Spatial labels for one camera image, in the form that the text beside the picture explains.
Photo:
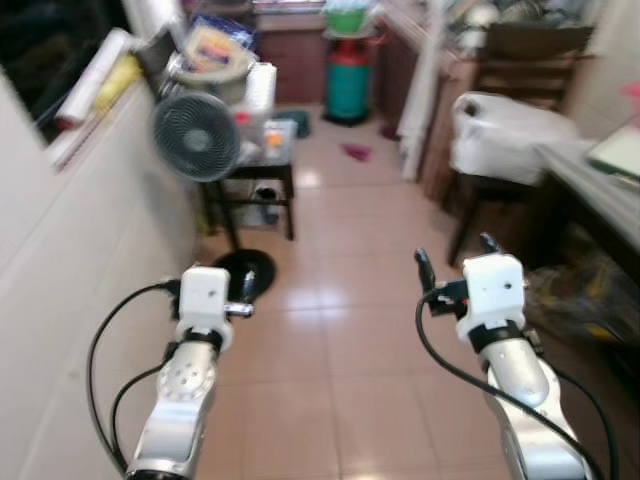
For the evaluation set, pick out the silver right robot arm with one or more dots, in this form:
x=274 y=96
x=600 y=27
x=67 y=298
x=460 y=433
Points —
x=520 y=390

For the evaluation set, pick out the pale green cutting board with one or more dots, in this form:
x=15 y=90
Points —
x=618 y=152

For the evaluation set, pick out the white paper roll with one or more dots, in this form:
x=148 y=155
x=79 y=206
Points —
x=92 y=80

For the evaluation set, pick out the dark wooden chair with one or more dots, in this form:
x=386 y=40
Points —
x=535 y=55

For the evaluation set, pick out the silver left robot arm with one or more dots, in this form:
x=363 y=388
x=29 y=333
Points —
x=180 y=400

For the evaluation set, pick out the white upright pipes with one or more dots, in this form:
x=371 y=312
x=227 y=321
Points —
x=420 y=90

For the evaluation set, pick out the teal plastic tub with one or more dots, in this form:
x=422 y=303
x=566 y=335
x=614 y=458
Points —
x=300 y=123

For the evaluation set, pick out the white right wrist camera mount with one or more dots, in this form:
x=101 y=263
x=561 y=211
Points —
x=495 y=290

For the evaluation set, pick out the white plastic canister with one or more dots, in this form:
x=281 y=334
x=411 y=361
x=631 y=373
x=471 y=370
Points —
x=261 y=88

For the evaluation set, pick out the pink rag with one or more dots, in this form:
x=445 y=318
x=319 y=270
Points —
x=357 y=152

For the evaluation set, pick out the red cloth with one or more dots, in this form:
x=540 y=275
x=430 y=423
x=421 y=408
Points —
x=633 y=97

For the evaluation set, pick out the white plastic bag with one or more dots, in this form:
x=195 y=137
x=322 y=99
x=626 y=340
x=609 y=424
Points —
x=505 y=135

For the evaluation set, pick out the black standing fan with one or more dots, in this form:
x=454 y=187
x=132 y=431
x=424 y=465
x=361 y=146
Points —
x=195 y=135

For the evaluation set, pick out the blue and yellow packet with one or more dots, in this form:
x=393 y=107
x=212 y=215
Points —
x=222 y=42

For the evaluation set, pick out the yellow plastic bag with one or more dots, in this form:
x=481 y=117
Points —
x=120 y=82

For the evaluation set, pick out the green plastic basin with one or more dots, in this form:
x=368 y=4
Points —
x=347 y=20

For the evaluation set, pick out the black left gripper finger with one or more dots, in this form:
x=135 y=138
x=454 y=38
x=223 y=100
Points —
x=249 y=285

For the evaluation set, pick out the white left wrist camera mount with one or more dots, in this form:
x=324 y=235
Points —
x=205 y=295

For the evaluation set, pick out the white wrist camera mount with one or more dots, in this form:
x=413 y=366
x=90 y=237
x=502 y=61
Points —
x=495 y=290
x=205 y=295

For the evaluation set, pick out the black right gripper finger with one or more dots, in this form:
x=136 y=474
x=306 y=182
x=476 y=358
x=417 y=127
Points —
x=424 y=268
x=490 y=244

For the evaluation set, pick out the yellow printed sacks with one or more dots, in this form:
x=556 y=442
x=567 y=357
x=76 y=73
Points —
x=585 y=295

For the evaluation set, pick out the grey rice cooker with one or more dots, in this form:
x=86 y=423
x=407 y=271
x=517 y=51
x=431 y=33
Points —
x=215 y=85

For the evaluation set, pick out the small black side table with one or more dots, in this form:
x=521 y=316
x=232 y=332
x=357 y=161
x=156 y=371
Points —
x=270 y=175

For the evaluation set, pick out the green gas cylinder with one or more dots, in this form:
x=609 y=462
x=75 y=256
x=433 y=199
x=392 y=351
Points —
x=348 y=85

